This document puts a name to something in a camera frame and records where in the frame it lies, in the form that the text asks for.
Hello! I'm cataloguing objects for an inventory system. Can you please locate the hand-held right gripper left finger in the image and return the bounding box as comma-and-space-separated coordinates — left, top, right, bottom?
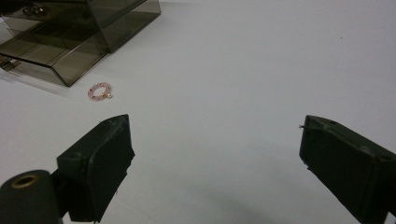
56, 113, 135, 223

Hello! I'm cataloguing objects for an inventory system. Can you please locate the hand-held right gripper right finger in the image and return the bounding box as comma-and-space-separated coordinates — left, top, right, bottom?
299, 114, 396, 224

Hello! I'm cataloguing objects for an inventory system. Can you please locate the pink bead ring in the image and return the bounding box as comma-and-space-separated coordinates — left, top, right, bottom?
87, 81, 114, 102

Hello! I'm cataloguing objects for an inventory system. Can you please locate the smoky transparent drawer box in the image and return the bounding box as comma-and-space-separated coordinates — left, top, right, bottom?
0, 0, 162, 88

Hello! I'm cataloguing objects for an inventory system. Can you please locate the white table mat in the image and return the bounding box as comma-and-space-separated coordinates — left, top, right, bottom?
0, 0, 396, 224

